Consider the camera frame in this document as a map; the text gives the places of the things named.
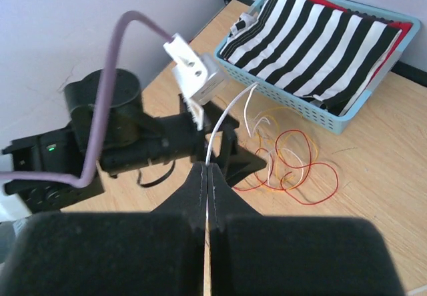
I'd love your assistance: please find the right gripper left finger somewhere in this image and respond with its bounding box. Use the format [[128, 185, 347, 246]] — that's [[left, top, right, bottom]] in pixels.
[[1, 163, 207, 295]]

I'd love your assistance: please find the red cloth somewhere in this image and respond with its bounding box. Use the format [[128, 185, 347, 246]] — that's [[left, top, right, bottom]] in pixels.
[[296, 0, 414, 80]]

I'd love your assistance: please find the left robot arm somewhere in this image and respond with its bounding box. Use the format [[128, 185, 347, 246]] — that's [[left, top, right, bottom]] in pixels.
[[1, 69, 266, 221]]

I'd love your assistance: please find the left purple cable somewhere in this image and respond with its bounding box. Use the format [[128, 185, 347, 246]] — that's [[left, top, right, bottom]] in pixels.
[[0, 10, 176, 189]]

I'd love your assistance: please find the black white striped cloth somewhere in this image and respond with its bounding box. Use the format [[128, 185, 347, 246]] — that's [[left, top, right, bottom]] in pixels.
[[220, 0, 408, 116]]

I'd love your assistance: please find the white wire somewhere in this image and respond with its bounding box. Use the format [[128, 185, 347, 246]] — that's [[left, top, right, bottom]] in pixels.
[[203, 81, 306, 296]]

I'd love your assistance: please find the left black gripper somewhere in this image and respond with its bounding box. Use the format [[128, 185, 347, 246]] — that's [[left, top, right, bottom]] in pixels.
[[133, 95, 267, 186]]

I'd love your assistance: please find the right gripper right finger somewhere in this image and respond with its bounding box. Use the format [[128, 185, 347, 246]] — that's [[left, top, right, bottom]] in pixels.
[[207, 164, 404, 295]]

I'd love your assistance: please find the light blue plastic basket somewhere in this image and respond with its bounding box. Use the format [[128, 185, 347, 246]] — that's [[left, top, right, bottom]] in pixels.
[[216, 0, 421, 134]]

